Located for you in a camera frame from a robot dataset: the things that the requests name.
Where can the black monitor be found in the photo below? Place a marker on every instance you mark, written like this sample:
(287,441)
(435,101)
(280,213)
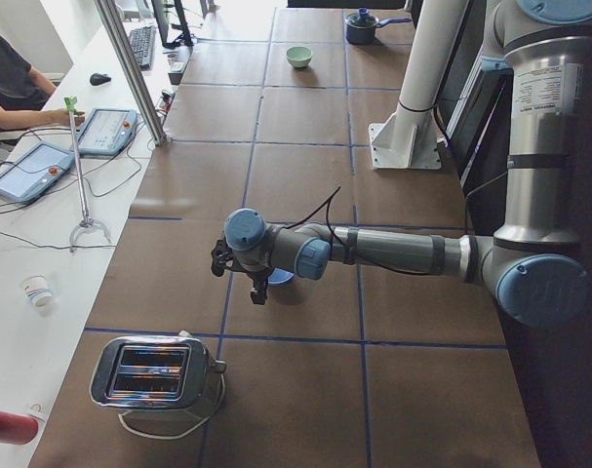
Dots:
(172,24)

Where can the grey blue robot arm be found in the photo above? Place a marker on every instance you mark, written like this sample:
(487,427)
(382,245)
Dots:
(528,264)

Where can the white pedestal column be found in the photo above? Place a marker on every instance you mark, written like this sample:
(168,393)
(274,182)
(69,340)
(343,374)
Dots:
(437,27)

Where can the teach pendant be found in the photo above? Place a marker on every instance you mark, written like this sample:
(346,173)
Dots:
(106,131)
(35,172)

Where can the metal grabber reacher tool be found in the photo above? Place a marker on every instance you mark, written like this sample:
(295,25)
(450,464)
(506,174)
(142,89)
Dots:
(87,224)

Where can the blue bowl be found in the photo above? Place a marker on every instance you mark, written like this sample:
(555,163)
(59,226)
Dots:
(279,277)

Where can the far teach pendant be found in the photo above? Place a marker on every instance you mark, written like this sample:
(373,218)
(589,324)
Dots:
(106,131)

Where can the seated person black shirt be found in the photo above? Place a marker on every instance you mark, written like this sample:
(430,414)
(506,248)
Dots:
(24,91)

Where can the paper cup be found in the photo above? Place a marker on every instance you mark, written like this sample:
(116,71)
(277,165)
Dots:
(37,290)

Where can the aluminium frame post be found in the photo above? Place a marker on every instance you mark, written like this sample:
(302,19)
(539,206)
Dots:
(118,37)

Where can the near teach pendant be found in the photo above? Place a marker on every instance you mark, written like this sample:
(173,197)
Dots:
(35,172)

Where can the black keyboard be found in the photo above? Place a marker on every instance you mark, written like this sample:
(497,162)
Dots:
(142,44)

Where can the blue saucepan with lid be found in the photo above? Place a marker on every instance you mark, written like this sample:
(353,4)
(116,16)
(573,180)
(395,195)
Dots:
(361,27)

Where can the red cylinder bottle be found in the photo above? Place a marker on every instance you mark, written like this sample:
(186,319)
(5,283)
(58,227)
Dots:
(16,429)

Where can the black computer mouse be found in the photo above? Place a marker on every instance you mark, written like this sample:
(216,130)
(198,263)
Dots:
(97,79)

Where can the chrome toaster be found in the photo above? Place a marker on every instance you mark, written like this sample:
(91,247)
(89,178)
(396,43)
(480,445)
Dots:
(166,377)

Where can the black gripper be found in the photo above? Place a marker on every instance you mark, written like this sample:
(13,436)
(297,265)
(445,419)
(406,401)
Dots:
(259,277)

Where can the green bowl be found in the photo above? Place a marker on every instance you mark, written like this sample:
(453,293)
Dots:
(299,57)

